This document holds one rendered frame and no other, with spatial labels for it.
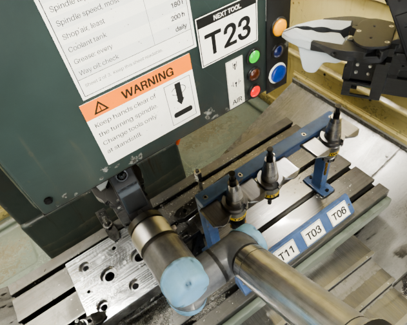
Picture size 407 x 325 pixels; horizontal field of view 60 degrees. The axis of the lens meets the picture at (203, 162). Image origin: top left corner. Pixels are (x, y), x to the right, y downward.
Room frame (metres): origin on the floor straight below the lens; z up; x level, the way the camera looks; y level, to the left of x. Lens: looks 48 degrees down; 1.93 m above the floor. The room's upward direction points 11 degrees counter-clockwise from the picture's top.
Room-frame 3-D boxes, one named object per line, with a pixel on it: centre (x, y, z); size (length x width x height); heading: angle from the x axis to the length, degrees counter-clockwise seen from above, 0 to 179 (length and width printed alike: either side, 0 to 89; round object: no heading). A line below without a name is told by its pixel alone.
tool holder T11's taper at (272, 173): (0.54, -0.16, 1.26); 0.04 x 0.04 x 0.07
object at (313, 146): (0.61, -0.30, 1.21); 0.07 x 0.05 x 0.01; 26
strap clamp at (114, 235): (0.65, 0.34, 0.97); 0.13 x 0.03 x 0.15; 26
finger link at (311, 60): (0.43, -0.18, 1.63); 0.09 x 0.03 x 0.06; 56
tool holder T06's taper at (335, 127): (0.63, -0.35, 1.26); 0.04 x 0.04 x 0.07
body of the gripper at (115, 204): (0.42, 0.15, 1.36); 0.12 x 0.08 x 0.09; 26
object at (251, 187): (0.51, -0.11, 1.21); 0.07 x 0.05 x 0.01; 26
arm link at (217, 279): (0.29, 0.07, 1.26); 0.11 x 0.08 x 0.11; 116
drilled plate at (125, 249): (0.50, 0.29, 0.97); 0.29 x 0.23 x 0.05; 116
